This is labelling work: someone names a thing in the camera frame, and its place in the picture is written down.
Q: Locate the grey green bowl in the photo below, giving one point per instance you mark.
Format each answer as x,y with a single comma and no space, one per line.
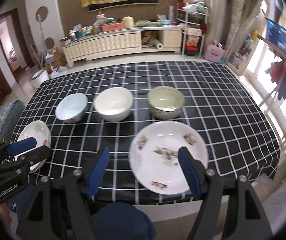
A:
165,97

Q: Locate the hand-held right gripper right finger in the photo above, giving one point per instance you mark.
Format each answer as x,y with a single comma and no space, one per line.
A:
189,173

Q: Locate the white paper roll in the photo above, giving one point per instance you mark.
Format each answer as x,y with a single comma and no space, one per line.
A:
159,46

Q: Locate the white plate with pink print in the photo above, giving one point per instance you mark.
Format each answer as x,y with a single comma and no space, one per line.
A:
37,131

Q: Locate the blue board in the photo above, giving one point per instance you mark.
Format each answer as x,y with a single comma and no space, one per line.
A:
280,40

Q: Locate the cardboard box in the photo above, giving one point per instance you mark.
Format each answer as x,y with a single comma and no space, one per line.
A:
58,61

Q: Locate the salmon pink box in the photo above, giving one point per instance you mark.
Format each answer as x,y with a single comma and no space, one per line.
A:
113,26

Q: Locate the black white checkered tablecloth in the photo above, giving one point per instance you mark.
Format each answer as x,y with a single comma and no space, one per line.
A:
208,105

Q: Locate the teal basket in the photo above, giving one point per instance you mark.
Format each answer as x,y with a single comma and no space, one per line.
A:
164,21

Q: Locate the pink bag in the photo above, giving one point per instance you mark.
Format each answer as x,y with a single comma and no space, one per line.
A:
215,52

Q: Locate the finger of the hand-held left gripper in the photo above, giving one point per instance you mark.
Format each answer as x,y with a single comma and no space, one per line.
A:
23,146
37,155

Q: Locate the grey patterned chair cushion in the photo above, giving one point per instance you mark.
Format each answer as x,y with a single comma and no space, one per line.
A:
4,120

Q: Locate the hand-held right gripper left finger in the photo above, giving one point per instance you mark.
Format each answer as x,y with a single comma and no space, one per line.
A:
98,173

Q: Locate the red blue hanging clothes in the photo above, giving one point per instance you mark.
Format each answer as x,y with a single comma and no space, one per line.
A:
282,80

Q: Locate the green folded cloth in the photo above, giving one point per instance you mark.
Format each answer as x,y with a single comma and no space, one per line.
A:
145,23

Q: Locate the black television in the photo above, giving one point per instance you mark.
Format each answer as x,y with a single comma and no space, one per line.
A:
123,4

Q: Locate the cream jar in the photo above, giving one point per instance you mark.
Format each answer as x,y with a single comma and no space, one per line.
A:
128,22

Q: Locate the white grey trash bin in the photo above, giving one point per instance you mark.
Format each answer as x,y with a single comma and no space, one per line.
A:
39,76

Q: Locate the cream television cabinet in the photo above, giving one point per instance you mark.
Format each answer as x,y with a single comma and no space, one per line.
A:
103,43

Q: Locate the white floral plate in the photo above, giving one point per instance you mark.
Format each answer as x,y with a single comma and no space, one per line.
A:
163,135

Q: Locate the plain white bowl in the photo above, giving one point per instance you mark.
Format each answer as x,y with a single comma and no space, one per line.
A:
113,100

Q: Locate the pale blue bowl pink print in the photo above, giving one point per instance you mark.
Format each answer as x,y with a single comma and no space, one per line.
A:
70,105

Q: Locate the person's right leg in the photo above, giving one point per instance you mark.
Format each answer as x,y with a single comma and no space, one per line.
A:
120,220

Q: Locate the white metal shelf rack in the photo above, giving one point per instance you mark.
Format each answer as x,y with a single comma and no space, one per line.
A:
194,25

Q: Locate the white standing pole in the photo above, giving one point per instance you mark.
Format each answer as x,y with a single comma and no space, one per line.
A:
41,35

